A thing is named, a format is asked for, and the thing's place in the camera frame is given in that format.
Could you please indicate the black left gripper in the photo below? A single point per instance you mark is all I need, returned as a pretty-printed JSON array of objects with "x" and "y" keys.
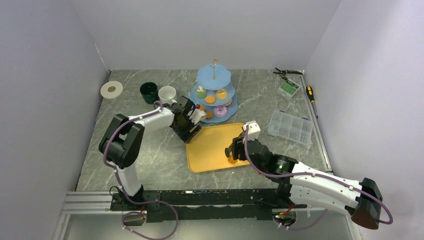
[{"x": 183, "y": 134}]

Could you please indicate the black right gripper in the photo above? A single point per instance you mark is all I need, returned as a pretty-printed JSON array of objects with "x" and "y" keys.
[{"x": 238, "y": 144}]

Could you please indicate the orange striped round cookie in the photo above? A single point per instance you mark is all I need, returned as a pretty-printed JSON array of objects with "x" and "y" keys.
[{"x": 232, "y": 161}]

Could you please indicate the orange flower cookie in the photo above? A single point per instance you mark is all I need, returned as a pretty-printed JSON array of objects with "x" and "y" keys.
[{"x": 209, "y": 115}]

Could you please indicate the yellow serving tray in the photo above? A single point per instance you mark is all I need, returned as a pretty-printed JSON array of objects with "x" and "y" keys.
[{"x": 206, "y": 150}]

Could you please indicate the round brown cookie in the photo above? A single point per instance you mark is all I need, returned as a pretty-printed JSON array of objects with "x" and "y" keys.
[{"x": 210, "y": 99}]

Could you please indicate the green cupcake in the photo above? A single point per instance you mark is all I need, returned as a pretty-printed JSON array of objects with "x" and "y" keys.
[{"x": 201, "y": 92}]

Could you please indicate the purple sprinkled donut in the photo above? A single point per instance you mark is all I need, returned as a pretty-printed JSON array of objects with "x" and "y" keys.
[{"x": 220, "y": 111}]

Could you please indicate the blue three-tier cake stand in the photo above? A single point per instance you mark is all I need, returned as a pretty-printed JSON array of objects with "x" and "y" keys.
[{"x": 212, "y": 77}]

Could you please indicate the white and blue mug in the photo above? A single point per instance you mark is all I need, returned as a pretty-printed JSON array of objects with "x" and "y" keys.
[{"x": 167, "y": 95}]

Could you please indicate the yellow cupcake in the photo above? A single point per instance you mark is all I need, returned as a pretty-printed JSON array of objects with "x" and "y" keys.
[{"x": 221, "y": 94}]

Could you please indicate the dark green mug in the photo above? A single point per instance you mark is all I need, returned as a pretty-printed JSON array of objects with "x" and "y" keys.
[{"x": 149, "y": 92}]

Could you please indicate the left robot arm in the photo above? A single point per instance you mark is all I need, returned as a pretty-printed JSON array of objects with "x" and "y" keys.
[{"x": 121, "y": 143}]

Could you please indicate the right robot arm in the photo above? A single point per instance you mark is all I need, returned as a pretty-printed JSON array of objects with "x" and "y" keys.
[{"x": 300, "y": 184}]

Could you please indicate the clear plastic compartment box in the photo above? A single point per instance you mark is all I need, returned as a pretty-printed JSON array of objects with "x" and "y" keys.
[{"x": 290, "y": 127}]

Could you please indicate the green and white box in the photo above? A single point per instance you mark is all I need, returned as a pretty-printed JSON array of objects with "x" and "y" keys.
[{"x": 288, "y": 89}]

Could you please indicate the white tape roll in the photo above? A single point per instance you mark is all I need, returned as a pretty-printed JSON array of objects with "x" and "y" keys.
[{"x": 111, "y": 89}]

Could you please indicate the black pliers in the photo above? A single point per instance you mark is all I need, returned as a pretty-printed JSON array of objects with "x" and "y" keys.
[{"x": 283, "y": 73}]

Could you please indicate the yellow black screwdriver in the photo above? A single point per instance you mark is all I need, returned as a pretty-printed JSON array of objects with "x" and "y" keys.
[{"x": 310, "y": 96}]

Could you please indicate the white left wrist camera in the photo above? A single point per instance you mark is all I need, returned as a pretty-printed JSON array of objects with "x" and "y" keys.
[{"x": 196, "y": 115}]

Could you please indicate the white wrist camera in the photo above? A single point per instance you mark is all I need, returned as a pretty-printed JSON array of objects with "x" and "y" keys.
[
  {"x": 196, "y": 115},
  {"x": 251, "y": 130}
]

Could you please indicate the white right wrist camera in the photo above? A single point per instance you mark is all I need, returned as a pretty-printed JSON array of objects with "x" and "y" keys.
[{"x": 251, "y": 130}]

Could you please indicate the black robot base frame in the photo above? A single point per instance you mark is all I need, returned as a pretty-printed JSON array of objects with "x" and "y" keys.
[{"x": 206, "y": 204}]

